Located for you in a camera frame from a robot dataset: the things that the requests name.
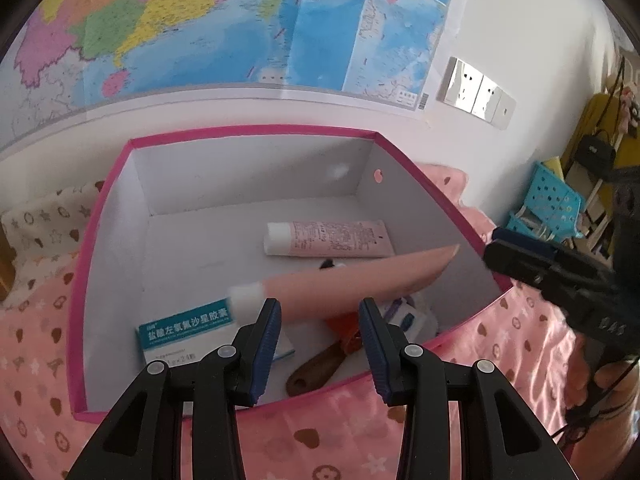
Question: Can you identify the large pink tube white cap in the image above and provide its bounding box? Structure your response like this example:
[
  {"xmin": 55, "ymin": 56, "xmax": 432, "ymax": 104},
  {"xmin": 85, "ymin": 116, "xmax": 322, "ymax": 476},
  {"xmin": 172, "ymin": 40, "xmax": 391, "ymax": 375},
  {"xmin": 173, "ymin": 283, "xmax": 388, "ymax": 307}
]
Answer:
[{"xmin": 228, "ymin": 245, "xmax": 459, "ymax": 324}]

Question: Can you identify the colourful wall map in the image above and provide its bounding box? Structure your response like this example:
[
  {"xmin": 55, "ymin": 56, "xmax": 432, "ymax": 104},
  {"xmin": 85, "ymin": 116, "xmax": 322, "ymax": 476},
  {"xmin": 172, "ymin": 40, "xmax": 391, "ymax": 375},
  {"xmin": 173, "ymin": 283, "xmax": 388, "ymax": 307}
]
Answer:
[{"xmin": 1, "ymin": 0, "xmax": 451, "ymax": 146}]

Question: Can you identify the pink patterned bedsheet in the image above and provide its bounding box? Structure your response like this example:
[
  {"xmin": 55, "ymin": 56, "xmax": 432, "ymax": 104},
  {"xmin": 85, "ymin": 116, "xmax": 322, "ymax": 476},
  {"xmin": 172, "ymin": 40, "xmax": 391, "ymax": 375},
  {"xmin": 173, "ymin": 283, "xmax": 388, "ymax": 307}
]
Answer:
[{"xmin": 0, "ymin": 161, "xmax": 582, "ymax": 480}]

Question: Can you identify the right hand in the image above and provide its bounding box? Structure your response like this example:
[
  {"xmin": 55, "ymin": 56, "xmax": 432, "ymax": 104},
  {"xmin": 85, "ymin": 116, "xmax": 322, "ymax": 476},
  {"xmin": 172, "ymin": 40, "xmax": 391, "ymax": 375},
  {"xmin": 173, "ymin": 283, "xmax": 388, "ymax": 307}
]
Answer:
[{"xmin": 564, "ymin": 337, "xmax": 639, "ymax": 408}]

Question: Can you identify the red plastic toy hammer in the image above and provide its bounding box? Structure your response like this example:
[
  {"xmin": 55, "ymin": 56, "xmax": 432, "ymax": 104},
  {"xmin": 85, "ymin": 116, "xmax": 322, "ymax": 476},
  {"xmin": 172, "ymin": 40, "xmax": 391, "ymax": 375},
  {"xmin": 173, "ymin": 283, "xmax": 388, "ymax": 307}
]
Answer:
[{"xmin": 326, "ymin": 312, "xmax": 362, "ymax": 356}]

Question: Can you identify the blue perforated plastic basket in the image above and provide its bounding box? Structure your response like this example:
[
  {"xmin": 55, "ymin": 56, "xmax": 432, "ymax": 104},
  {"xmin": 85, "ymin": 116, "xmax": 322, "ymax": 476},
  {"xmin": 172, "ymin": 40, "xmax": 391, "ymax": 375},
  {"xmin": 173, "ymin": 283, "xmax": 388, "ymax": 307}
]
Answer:
[{"xmin": 506, "ymin": 162, "xmax": 584, "ymax": 243}]

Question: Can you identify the pink sleeve right forearm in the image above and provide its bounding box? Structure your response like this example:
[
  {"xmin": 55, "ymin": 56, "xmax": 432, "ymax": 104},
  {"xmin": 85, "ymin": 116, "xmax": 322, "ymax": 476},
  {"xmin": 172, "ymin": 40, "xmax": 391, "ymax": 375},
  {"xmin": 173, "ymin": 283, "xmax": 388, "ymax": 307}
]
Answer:
[{"xmin": 564, "ymin": 358, "xmax": 640, "ymax": 480}]

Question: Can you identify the black handbag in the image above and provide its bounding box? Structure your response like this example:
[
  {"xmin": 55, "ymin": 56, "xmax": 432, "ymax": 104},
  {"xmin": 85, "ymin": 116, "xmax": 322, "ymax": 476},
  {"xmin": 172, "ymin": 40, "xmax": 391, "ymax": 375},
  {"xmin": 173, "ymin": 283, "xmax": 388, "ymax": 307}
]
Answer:
[{"xmin": 574, "ymin": 129, "xmax": 617, "ymax": 181}]

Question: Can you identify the pink tube with green print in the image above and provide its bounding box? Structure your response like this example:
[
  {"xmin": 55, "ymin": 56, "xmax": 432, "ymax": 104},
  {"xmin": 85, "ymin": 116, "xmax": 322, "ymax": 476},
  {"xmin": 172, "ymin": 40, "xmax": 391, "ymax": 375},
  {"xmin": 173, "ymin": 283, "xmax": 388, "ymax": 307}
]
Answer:
[{"xmin": 264, "ymin": 221, "xmax": 395, "ymax": 258}]

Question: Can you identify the teal white medicine box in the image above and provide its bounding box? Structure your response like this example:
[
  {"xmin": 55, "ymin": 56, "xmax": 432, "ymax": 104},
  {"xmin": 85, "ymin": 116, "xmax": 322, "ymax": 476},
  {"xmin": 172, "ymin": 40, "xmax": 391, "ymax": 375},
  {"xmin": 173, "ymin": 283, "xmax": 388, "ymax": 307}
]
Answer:
[{"xmin": 137, "ymin": 297, "xmax": 265, "ymax": 366}]

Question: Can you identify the white wall socket panel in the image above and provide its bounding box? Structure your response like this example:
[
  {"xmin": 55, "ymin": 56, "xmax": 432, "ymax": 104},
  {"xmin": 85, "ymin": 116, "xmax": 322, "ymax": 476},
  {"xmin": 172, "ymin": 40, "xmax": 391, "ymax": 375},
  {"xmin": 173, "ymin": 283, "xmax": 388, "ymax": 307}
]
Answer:
[{"xmin": 437, "ymin": 56, "xmax": 516, "ymax": 130}]

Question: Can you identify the pink cardboard storage box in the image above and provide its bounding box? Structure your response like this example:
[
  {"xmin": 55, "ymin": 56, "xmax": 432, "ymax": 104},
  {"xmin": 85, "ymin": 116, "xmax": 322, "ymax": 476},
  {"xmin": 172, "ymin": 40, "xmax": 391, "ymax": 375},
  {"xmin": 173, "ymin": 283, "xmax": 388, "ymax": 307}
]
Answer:
[{"xmin": 66, "ymin": 125, "xmax": 511, "ymax": 422}]

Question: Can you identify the small white hand cream tube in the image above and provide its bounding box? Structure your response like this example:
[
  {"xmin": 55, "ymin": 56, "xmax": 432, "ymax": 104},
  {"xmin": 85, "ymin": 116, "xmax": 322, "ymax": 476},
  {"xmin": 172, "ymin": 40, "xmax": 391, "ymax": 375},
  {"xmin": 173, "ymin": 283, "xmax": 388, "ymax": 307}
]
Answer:
[{"xmin": 378, "ymin": 292, "xmax": 438, "ymax": 341}]

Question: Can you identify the yellow hanging coat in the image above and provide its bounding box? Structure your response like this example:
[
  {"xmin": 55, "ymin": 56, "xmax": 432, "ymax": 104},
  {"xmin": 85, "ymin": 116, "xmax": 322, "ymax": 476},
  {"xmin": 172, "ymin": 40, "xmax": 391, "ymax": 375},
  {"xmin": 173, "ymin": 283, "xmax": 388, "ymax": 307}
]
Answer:
[{"xmin": 561, "ymin": 93, "xmax": 639, "ymax": 200}]

